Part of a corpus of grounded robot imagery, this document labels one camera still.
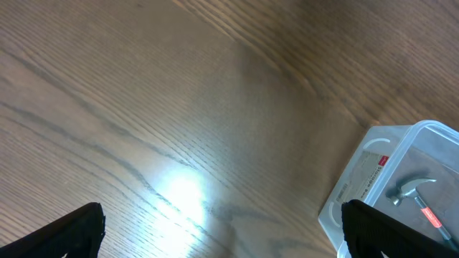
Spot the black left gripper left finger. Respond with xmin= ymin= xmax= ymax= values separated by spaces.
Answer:
xmin=1 ymin=202 xmax=105 ymax=258

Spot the small black claw hammer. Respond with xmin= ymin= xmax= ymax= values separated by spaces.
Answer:
xmin=387 ymin=178 xmax=458 ymax=252

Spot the clear plastic container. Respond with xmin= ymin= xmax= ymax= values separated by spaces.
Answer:
xmin=318 ymin=120 xmax=458 ymax=257

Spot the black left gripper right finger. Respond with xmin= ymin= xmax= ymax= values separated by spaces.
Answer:
xmin=341 ymin=199 xmax=458 ymax=258

